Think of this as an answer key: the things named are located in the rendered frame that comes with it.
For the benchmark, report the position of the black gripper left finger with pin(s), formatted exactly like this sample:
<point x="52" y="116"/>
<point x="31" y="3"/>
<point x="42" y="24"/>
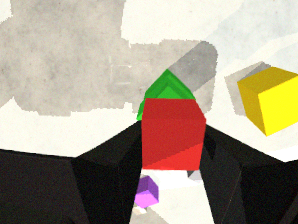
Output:
<point x="96" y="187"/>

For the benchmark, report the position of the small purple block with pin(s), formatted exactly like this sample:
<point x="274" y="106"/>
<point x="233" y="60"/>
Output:
<point x="148" y="192"/>

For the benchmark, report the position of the yellow cube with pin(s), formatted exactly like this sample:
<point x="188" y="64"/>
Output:
<point x="270" y="99"/>

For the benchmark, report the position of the red block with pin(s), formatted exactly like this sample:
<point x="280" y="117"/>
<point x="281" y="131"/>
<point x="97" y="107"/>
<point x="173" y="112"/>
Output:
<point x="173" y="133"/>

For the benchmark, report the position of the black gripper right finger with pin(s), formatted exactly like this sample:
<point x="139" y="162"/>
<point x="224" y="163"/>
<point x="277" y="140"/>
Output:
<point x="244" y="185"/>

